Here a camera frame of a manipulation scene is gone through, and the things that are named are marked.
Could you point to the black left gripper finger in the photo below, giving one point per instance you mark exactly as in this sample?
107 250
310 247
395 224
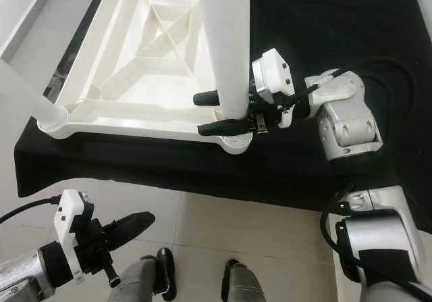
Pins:
128 228

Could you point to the white plastic table top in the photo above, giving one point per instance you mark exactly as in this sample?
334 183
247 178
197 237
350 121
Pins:
142 106

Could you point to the grey robot left leg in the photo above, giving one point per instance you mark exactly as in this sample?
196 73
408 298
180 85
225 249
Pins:
142 280

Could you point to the grey robot leg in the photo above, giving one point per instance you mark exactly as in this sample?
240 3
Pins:
142 280
239 283

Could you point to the black tablecloth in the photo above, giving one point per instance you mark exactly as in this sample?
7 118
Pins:
310 18

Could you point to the grey robot right leg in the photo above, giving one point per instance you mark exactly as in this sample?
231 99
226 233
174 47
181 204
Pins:
239 283

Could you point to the clear tape patch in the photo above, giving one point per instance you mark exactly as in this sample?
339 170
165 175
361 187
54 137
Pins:
50 86

